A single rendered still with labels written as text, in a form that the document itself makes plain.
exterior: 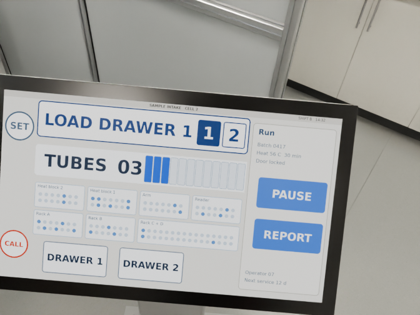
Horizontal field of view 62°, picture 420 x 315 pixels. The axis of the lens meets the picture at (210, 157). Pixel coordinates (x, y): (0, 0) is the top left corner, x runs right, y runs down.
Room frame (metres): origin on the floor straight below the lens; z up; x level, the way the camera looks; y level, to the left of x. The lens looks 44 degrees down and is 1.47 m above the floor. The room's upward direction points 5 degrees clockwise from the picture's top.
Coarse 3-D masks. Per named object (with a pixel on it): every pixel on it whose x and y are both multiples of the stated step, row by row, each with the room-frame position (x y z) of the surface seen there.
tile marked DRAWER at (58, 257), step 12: (48, 252) 0.25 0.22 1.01; (60, 252) 0.25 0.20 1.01; (72, 252) 0.25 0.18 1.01; (84, 252) 0.25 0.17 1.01; (96, 252) 0.26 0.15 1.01; (48, 264) 0.24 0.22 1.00; (60, 264) 0.24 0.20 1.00; (72, 264) 0.24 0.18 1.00; (84, 264) 0.24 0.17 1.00; (96, 264) 0.24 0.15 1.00; (96, 276) 0.23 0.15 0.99
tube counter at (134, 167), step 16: (128, 160) 0.34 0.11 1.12; (144, 160) 0.35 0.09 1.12; (160, 160) 0.35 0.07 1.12; (176, 160) 0.35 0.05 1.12; (192, 160) 0.35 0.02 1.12; (208, 160) 0.35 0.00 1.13; (224, 160) 0.35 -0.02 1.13; (128, 176) 0.33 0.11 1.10; (144, 176) 0.33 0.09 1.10; (160, 176) 0.33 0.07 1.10; (176, 176) 0.33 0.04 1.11; (192, 176) 0.34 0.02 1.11; (208, 176) 0.34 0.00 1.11; (224, 176) 0.34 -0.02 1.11; (240, 176) 0.34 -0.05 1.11
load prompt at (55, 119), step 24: (48, 120) 0.37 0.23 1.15; (72, 120) 0.38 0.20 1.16; (96, 120) 0.38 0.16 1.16; (120, 120) 0.38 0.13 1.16; (144, 120) 0.38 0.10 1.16; (168, 120) 0.38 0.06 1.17; (192, 120) 0.39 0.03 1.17; (216, 120) 0.39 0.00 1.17; (240, 120) 0.39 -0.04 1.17; (144, 144) 0.36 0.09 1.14; (168, 144) 0.36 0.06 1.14; (192, 144) 0.37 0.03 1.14; (216, 144) 0.37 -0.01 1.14; (240, 144) 0.37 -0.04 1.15
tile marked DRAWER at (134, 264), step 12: (120, 252) 0.26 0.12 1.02; (132, 252) 0.26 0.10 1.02; (144, 252) 0.26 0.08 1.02; (156, 252) 0.26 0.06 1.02; (168, 252) 0.26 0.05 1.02; (180, 252) 0.26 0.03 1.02; (120, 264) 0.25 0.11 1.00; (132, 264) 0.25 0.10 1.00; (144, 264) 0.25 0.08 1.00; (156, 264) 0.25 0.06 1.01; (168, 264) 0.25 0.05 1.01; (180, 264) 0.25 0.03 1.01; (120, 276) 0.24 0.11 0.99; (132, 276) 0.24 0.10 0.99; (144, 276) 0.24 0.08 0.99; (156, 276) 0.24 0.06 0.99; (168, 276) 0.24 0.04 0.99; (180, 276) 0.24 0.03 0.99
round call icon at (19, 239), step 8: (0, 232) 0.27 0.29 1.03; (8, 232) 0.27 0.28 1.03; (16, 232) 0.27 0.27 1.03; (24, 232) 0.27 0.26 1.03; (0, 240) 0.26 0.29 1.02; (8, 240) 0.26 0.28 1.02; (16, 240) 0.26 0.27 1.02; (24, 240) 0.26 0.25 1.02; (0, 248) 0.25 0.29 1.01; (8, 248) 0.25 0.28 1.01; (16, 248) 0.25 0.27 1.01; (24, 248) 0.25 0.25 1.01; (0, 256) 0.24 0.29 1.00; (8, 256) 0.24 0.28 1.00; (16, 256) 0.24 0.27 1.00; (24, 256) 0.25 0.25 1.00
